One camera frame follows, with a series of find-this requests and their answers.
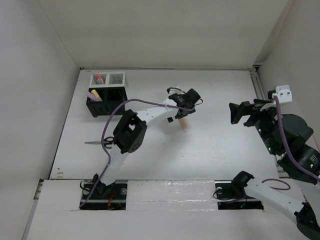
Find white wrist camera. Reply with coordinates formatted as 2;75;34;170
267;85;293;104
166;85;185;96

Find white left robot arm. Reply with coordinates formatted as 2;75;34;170
92;88;201;199

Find orange double-tip pen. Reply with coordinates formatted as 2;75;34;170
97;72;104;85

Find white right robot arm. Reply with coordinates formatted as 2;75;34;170
229;96;320;240

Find black mesh organizer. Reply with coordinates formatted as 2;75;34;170
86;87;128;118

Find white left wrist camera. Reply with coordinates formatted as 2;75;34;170
166;85;185;96

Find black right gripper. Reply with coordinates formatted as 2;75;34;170
228;97;281;154

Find black scissors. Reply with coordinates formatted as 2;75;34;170
84;136;116;150

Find purple highlighter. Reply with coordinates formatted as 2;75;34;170
86;91;100;102

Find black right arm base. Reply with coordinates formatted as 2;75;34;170
212;171;264;210

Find orange highlighter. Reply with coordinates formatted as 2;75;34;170
178;118;189;133

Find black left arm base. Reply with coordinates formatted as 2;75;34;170
79;174;128;211

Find white mesh organizer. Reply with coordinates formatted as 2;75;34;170
89;71;128;88

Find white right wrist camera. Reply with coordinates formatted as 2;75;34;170
267;85;293;104

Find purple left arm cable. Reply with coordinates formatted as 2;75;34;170
79;87;196;207

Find yellow highlighter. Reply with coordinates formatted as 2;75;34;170
90;89;102;102

